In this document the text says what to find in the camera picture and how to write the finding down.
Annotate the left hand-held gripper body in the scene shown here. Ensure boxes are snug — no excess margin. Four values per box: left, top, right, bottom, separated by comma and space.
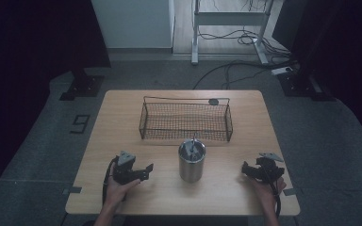
110, 150, 149, 186

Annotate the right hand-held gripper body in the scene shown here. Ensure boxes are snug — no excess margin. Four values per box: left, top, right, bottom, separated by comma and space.
248, 152, 286, 184

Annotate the person's left hand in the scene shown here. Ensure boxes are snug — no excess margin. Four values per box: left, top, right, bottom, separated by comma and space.
105, 176, 141, 209

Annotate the person's right hand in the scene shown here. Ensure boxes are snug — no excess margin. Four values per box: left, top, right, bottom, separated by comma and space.
248, 174, 288, 209

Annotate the grey tape piece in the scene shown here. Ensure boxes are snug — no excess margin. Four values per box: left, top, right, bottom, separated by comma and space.
62, 186, 83, 196
283, 186, 298, 197

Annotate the stainless steel cup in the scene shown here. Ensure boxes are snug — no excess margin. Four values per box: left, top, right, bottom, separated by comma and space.
177, 138, 207, 184

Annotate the metal utensil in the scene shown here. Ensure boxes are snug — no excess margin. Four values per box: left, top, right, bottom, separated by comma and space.
187, 133, 203, 162

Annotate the black stand base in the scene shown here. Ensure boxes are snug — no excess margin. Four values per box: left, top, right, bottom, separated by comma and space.
58, 66, 106, 102
277, 69, 337, 103

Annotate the white power strip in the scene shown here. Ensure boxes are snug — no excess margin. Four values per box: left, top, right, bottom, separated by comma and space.
270, 66, 294, 76

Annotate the dark curtain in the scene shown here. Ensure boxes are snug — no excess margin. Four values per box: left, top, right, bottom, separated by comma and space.
0, 0, 112, 210
271, 0, 362, 159

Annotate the white cabinet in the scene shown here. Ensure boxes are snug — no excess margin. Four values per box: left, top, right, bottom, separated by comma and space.
90, 0, 175, 50

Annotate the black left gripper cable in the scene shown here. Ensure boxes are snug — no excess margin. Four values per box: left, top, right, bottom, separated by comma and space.
102, 155, 121, 205

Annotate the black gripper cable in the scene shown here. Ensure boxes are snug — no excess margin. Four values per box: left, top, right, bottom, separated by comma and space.
102, 155, 121, 205
271, 183, 283, 219

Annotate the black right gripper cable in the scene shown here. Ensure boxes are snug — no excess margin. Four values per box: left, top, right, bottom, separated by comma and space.
271, 183, 283, 219

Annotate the wire mesh basket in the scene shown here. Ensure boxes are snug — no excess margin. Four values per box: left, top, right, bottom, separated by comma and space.
138, 95, 235, 143

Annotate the long black floor cable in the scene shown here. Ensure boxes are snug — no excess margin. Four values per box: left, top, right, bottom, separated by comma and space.
192, 59, 298, 91

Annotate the tangle of floor cables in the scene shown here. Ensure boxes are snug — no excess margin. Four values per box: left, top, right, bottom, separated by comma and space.
197, 28, 293, 59

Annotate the white desk frame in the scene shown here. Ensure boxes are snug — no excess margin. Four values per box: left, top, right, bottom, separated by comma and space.
190, 0, 276, 66

